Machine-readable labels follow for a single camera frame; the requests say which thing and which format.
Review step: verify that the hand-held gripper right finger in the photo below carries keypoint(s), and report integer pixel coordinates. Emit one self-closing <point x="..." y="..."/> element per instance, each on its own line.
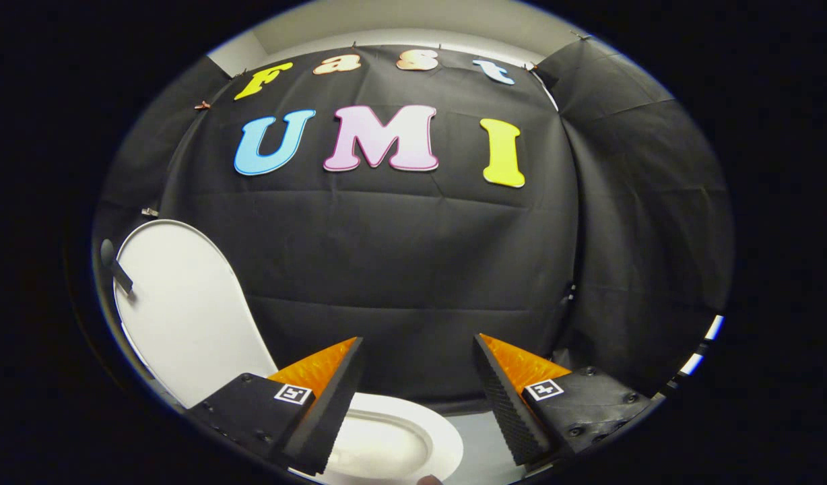
<point x="508" y="414"/>

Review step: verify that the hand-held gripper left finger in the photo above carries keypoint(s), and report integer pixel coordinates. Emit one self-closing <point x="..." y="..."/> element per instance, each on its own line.
<point x="326" y="417"/>

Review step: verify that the white toilet lid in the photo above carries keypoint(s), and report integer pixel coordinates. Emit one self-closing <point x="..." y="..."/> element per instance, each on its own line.
<point x="184" y="303"/>

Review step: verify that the black backdrop cloth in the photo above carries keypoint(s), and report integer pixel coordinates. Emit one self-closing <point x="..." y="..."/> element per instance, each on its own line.
<point x="400" y="256"/>

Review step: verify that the white black striped panel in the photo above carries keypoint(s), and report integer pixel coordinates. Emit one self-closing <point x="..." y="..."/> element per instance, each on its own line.
<point x="715" y="327"/>

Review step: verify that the small silver clip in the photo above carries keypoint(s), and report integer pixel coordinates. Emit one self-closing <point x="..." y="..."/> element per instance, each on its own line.
<point x="149" y="212"/>

